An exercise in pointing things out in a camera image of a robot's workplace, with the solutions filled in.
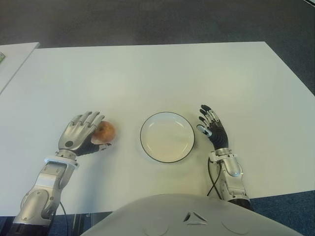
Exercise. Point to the green flat item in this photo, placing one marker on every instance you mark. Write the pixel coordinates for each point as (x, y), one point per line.
(1, 58)

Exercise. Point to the white side table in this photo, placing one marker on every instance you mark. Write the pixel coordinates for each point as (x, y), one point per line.
(17, 61)

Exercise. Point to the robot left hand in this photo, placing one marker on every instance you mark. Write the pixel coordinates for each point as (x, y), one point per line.
(76, 132)

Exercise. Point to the white plate black rim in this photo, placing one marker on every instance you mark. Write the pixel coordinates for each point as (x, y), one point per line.
(167, 140)

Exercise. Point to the robot left arm silver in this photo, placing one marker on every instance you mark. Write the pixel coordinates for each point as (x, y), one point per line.
(44, 186)

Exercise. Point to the red yellow apple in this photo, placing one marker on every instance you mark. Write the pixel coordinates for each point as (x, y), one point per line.
(106, 132)

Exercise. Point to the robot right arm silver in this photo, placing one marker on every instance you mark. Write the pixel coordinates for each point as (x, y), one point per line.
(233, 177)

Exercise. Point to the grey robot torso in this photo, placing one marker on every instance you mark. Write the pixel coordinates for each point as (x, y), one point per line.
(192, 216)

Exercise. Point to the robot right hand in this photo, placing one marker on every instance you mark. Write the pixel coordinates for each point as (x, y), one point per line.
(219, 136)

